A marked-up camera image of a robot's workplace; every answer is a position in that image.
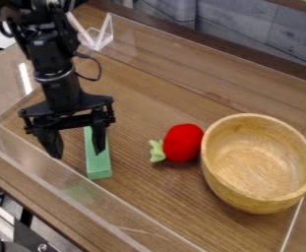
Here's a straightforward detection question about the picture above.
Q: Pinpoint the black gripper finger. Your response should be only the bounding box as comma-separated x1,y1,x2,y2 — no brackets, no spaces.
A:
34,128,62,159
92,124,107,155

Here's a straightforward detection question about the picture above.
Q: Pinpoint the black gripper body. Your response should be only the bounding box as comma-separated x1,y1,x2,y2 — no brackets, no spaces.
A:
18,73,115,134

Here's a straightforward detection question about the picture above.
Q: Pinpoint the green foam block stick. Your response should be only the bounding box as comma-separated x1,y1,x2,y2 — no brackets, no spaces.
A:
84,127,112,180

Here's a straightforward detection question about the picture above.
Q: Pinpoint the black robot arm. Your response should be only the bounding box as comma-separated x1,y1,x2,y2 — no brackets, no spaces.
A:
0,0,115,158

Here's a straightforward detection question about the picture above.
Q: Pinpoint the light wooden bowl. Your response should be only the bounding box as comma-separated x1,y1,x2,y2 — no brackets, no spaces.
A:
200,113,306,215

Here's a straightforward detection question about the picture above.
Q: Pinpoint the red plush strawberry toy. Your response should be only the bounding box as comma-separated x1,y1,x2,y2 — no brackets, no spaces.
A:
148,124,203,162

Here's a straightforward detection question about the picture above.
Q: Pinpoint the black device bottom left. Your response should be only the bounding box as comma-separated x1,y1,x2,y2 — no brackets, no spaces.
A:
0,222,60,252

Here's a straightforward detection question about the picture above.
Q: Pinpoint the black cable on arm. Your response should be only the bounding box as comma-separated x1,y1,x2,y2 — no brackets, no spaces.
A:
73,52,104,83

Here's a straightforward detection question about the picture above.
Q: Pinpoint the clear acrylic tray enclosure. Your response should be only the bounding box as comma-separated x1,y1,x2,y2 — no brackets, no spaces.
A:
0,18,306,252

